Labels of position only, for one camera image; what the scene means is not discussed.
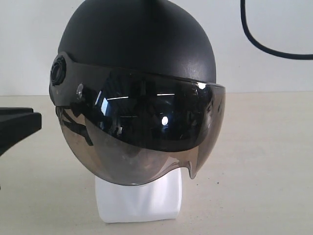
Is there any black cable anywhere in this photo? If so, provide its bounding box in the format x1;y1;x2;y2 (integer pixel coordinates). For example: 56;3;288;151
240;0;313;61

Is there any black helmet with tinted visor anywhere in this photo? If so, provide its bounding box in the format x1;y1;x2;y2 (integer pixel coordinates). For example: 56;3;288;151
49;0;225;186

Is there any white mannequin head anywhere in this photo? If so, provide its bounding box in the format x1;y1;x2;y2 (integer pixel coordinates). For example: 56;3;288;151
95;168;182;223

